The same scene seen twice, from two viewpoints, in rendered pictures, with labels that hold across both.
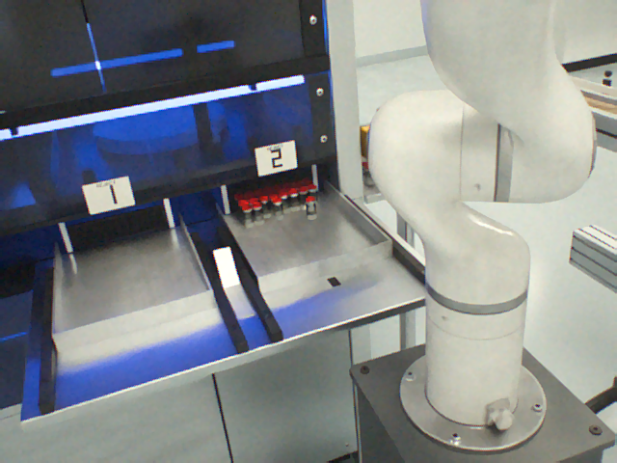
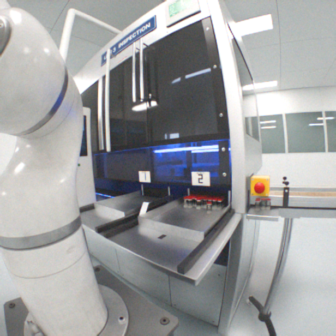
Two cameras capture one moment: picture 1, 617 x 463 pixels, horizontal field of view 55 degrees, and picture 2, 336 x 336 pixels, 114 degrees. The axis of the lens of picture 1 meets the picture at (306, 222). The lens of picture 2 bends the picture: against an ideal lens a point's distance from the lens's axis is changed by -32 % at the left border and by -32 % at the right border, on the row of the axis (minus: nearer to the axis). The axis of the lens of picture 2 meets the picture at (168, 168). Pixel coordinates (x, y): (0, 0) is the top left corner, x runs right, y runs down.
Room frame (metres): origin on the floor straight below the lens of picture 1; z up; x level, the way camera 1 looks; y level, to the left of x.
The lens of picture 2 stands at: (0.64, -0.43, 1.13)
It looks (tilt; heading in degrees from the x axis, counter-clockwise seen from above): 4 degrees down; 54
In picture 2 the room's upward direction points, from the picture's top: 4 degrees counter-clockwise
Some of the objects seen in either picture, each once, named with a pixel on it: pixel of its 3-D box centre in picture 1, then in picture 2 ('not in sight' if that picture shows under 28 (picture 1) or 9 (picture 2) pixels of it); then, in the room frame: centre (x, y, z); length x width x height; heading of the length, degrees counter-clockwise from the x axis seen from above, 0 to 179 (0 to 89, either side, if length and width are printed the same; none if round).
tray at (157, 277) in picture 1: (128, 271); (134, 202); (0.96, 0.34, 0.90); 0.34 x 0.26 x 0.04; 18
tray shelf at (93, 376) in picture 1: (226, 277); (149, 216); (0.95, 0.16, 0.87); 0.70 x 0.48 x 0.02; 108
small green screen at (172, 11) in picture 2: not in sight; (180, 6); (1.14, 0.06, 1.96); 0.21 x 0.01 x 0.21; 108
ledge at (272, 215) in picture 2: (378, 183); (263, 211); (1.30, -0.18, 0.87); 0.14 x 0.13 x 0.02; 18
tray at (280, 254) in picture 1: (296, 228); (191, 212); (1.06, 0.02, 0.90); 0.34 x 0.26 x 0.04; 18
